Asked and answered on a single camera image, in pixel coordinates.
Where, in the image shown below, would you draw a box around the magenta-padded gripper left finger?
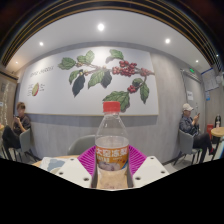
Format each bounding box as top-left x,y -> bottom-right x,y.
54,144 -> 99,189

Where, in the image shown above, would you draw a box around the coffee plant wall mural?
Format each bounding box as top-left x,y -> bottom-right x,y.
18,46 -> 160,117

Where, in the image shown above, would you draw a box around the white and blue paper booklet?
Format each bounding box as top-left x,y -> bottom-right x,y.
39,156 -> 69,174

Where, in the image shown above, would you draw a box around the white notice board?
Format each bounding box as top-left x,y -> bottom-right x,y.
201,68 -> 219,92

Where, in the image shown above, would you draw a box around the clear bottle with red cap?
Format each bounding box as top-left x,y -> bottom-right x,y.
94,101 -> 130,190

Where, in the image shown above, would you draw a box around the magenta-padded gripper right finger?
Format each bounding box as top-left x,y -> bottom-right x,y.
126,144 -> 170,188

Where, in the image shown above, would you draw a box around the wooden cabinet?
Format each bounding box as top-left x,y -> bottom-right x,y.
0,71 -> 18,128

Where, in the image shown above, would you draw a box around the dark bottle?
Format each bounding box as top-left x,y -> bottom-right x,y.
214,114 -> 222,129

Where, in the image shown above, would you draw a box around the small round wooden table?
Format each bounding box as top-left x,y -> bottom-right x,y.
210,126 -> 224,158

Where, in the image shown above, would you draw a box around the person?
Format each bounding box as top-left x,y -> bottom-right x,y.
178,102 -> 214,164
1,101 -> 33,158

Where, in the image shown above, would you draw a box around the round ceiling lights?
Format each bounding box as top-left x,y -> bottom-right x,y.
14,23 -> 201,68

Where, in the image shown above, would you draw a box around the grey chair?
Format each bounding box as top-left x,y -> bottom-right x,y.
173,129 -> 201,166
14,128 -> 41,163
66,134 -> 97,156

